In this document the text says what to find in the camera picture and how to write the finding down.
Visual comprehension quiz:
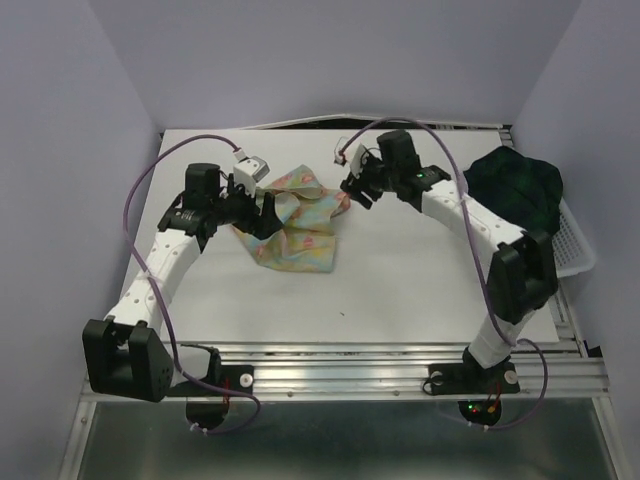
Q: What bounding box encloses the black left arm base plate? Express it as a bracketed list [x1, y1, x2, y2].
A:
[166, 364, 261, 436]

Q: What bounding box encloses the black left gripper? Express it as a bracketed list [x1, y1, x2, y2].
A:
[211, 173, 283, 240]

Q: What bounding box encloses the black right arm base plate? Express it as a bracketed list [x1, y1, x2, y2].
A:
[422, 362, 520, 428]

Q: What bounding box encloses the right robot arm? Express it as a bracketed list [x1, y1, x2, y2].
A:
[334, 130, 558, 390]

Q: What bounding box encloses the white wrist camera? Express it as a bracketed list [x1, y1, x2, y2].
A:
[334, 142, 368, 178]
[233, 156, 270, 197]

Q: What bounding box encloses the pastel floral skirt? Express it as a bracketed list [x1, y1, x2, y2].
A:
[232, 165, 351, 273]

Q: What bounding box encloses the aluminium mounting rail frame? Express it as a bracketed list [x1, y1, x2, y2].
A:
[59, 124, 621, 480]

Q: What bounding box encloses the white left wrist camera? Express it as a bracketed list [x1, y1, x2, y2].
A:
[233, 156, 270, 197]

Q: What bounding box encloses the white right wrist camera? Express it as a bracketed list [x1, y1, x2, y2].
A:
[334, 142, 368, 178]

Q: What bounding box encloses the white plastic basket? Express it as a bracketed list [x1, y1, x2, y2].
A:
[552, 199, 596, 278]

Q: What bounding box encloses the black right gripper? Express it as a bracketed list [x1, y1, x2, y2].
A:
[341, 148, 400, 208]

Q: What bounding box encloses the dark green plaid skirt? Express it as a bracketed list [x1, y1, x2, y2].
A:
[464, 146, 564, 236]

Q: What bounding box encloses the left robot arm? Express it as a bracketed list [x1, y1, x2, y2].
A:
[82, 157, 282, 402]

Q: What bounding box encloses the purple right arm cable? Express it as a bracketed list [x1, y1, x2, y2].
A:
[333, 116, 553, 434]

